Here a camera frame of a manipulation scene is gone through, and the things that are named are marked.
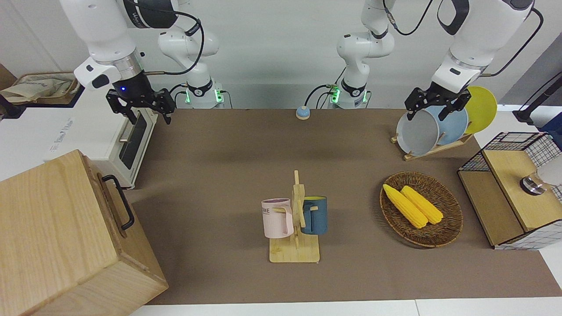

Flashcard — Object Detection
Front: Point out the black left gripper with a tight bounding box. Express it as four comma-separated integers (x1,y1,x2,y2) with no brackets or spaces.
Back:
404,81,472,122

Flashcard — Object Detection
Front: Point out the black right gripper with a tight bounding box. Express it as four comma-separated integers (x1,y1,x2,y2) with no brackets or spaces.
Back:
106,69,177,126

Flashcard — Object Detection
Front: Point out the light wooden drawer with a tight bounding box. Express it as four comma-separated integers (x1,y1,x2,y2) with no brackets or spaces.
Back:
88,162,154,275

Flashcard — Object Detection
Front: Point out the black metal drawer handle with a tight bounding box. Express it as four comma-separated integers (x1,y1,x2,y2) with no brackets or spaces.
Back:
102,174,135,231

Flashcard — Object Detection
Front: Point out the light blue plate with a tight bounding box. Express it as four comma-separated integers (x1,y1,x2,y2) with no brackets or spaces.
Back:
428,105,469,146

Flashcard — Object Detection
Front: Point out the grey plate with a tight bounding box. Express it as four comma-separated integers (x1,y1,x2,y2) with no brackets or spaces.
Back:
396,109,441,157

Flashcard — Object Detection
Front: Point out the yellow plate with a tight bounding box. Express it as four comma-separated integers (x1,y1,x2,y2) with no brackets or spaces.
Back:
463,86,498,135

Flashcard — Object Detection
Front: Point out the wooden plate rack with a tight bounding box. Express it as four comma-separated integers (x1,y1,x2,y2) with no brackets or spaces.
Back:
391,132,474,162

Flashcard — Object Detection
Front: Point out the white toaster oven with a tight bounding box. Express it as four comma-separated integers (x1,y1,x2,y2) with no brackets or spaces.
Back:
42,83,158,190

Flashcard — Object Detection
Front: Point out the brown table mat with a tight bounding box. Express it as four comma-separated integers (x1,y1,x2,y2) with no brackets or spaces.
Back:
125,108,562,306

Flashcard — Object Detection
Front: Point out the yellow corn cob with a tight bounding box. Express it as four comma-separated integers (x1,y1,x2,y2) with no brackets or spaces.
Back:
383,184,429,229
400,186,444,225

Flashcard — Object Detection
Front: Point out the beige cloth bag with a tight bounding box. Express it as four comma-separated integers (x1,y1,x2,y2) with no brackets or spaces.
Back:
0,72,80,104

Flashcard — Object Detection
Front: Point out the silver round metal object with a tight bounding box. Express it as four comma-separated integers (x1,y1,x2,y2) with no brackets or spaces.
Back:
520,154,562,196

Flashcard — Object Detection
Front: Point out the brown wicker basket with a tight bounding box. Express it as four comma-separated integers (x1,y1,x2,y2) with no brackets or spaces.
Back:
379,172,464,249

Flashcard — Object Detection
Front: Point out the light wooden cabinet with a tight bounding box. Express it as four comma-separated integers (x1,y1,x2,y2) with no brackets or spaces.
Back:
0,149,169,316

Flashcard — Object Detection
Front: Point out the dark blue mug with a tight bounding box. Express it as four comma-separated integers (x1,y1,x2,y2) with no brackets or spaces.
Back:
301,196,328,236

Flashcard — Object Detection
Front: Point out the pink mug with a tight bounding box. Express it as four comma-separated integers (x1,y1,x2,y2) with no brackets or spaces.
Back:
261,198,294,239

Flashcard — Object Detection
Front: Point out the wooden mug rack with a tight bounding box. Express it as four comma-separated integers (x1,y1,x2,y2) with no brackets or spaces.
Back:
269,170,321,264

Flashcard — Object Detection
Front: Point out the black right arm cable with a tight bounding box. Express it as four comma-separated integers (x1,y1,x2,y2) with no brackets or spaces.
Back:
125,0,205,76

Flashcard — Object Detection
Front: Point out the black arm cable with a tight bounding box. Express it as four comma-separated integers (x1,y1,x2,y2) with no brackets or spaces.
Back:
479,7,544,78
125,0,205,76

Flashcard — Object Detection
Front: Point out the black camera stand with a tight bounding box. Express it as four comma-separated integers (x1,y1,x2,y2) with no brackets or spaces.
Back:
512,72,562,124

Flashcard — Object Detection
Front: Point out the wire basket with wooden boards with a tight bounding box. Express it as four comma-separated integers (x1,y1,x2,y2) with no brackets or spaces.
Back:
458,132,562,251

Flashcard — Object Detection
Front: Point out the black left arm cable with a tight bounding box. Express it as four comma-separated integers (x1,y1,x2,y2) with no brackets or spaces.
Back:
479,7,544,78

